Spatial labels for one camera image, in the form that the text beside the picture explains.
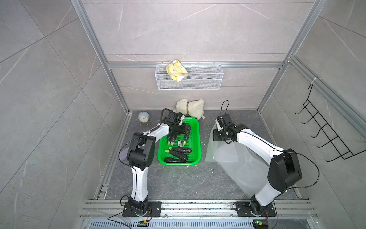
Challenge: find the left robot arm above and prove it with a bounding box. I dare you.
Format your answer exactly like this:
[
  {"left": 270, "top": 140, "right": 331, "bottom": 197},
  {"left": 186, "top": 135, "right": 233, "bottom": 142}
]
[{"left": 126, "top": 108, "right": 191, "bottom": 214}]

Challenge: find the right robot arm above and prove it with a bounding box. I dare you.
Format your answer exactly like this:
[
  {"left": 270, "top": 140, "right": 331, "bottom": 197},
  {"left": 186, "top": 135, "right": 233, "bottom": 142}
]
[{"left": 213, "top": 114, "right": 302, "bottom": 216}]

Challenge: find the dark eggplant middle horizontal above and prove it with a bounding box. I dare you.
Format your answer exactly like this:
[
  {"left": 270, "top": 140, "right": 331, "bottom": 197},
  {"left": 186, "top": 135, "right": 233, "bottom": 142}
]
[{"left": 171, "top": 147, "right": 192, "bottom": 154}]

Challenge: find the dark eggplant lower diagonal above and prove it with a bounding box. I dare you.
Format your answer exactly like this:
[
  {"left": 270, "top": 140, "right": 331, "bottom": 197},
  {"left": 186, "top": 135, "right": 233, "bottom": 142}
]
[{"left": 165, "top": 150, "right": 188, "bottom": 161}]

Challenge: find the dark eggplant bottom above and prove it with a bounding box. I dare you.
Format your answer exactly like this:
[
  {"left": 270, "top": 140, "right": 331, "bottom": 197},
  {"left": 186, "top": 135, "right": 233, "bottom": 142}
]
[{"left": 164, "top": 157, "right": 187, "bottom": 163}]

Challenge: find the clear zip-top bag stack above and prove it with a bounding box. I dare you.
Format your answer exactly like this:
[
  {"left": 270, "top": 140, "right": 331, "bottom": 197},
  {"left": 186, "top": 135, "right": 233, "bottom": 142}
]
[{"left": 218, "top": 146, "right": 269, "bottom": 197}]

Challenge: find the white plush toy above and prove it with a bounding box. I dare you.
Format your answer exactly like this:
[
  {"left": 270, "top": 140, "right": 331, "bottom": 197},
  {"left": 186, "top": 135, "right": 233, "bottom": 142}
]
[{"left": 173, "top": 98, "right": 205, "bottom": 120}]

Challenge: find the green plastic basket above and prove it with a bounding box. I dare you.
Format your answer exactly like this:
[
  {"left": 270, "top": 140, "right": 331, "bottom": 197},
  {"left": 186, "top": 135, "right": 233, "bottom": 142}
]
[{"left": 157, "top": 117, "right": 201, "bottom": 166}]

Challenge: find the yellow snack packet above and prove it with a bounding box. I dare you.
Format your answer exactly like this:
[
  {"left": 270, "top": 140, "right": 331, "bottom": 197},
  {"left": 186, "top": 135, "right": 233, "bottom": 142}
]
[{"left": 166, "top": 60, "right": 188, "bottom": 82}]

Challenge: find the grey glasses case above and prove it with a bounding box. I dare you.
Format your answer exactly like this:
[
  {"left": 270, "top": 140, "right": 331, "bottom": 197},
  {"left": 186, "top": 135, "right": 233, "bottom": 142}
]
[{"left": 118, "top": 149, "right": 128, "bottom": 161}]

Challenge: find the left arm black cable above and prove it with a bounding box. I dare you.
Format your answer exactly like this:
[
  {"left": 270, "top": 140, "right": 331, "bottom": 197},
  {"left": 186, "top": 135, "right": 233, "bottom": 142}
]
[{"left": 159, "top": 108, "right": 172, "bottom": 125}]

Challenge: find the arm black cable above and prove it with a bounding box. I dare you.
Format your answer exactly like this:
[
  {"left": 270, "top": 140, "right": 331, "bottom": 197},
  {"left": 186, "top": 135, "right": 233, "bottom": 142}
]
[
  {"left": 220, "top": 100, "right": 320, "bottom": 189},
  {"left": 159, "top": 108, "right": 172, "bottom": 125}
]

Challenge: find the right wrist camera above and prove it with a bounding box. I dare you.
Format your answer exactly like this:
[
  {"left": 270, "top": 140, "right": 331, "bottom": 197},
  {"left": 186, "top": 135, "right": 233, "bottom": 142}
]
[{"left": 215, "top": 117, "right": 223, "bottom": 131}]

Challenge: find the white wire wall basket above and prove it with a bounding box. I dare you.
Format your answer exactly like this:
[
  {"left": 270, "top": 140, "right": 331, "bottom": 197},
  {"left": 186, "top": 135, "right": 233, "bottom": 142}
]
[{"left": 155, "top": 64, "right": 224, "bottom": 90}]

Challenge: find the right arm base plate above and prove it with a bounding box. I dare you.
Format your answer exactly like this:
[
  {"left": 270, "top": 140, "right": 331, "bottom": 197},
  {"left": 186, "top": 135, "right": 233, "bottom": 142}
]
[{"left": 234, "top": 201, "right": 276, "bottom": 217}]

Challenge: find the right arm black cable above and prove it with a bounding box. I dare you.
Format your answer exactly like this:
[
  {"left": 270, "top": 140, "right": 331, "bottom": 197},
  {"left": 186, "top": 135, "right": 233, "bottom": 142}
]
[{"left": 220, "top": 100, "right": 320, "bottom": 189}]

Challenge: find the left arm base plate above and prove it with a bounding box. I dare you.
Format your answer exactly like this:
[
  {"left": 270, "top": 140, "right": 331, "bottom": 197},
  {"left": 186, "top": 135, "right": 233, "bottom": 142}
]
[{"left": 123, "top": 201, "right": 162, "bottom": 218}]

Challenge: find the black wire hook rack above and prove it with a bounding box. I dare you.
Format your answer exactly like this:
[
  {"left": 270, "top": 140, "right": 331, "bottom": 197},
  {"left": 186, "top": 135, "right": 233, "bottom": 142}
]
[{"left": 295, "top": 84, "right": 366, "bottom": 162}]

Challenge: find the aluminium mounting rail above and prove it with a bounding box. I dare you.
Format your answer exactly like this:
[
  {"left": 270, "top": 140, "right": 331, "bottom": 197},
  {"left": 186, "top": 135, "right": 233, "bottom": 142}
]
[{"left": 77, "top": 199, "right": 323, "bottom": 229}]

